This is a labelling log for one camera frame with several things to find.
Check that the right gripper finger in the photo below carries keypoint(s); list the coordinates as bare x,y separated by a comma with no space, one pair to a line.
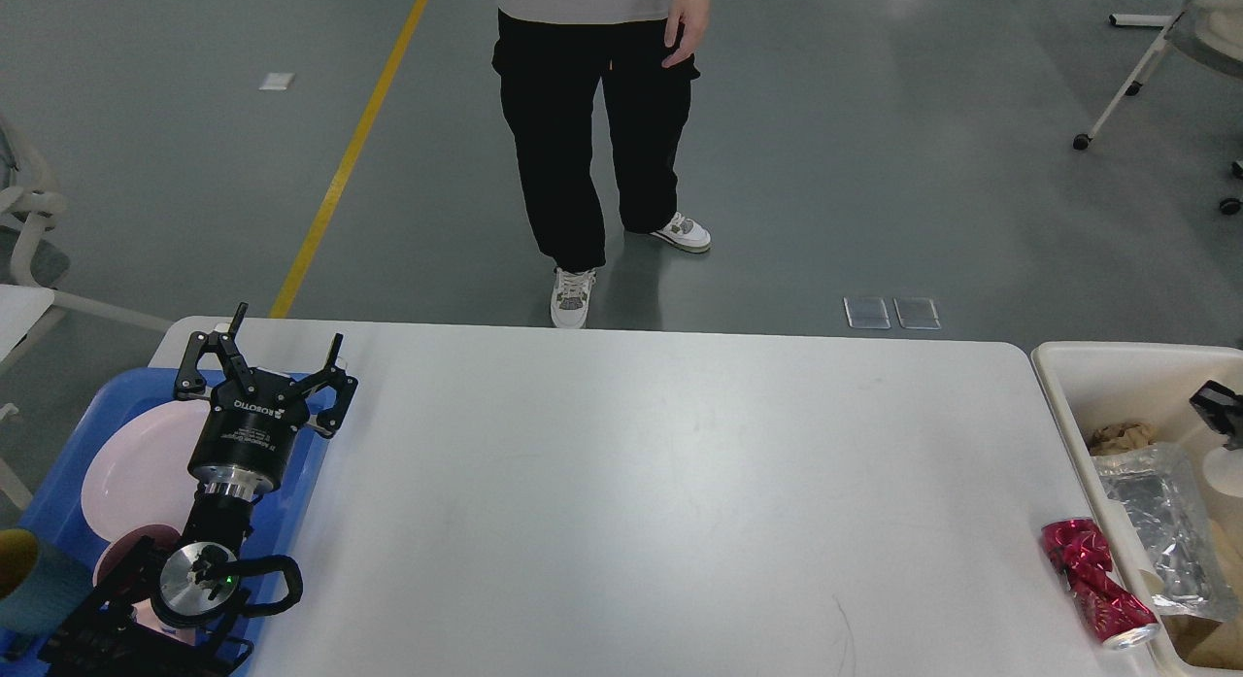
1221,410

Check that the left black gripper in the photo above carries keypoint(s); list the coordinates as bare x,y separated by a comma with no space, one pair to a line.
247,440

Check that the aluminium foil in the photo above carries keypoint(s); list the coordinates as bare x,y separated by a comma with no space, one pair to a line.
1164,507

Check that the brown paper ball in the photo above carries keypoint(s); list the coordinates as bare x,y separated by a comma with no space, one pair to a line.
1122,437

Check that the pink plate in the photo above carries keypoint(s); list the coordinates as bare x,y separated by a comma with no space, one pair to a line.
140,475

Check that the red soda can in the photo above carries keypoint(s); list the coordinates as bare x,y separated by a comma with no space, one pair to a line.
1080,553

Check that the teal green mug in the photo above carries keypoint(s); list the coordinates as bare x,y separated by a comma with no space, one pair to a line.
40,587

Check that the brown paper bag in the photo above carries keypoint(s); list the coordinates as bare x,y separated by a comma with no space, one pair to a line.
1204,642

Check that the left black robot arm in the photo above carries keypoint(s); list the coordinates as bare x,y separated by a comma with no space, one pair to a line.
172,610

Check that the person's bare hand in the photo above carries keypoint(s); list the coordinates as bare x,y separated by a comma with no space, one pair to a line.
686,26

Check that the beige plastic bin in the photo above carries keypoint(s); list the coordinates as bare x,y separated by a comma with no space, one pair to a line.
1093,384

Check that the blue plastic tray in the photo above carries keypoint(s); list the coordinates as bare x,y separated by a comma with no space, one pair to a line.
56,512

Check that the white side table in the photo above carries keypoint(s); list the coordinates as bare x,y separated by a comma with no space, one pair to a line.
22,308

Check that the clear floor plate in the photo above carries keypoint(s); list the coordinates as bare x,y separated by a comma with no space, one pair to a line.
880,313

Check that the person in black trousers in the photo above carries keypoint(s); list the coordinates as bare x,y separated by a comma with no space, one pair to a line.
553,57

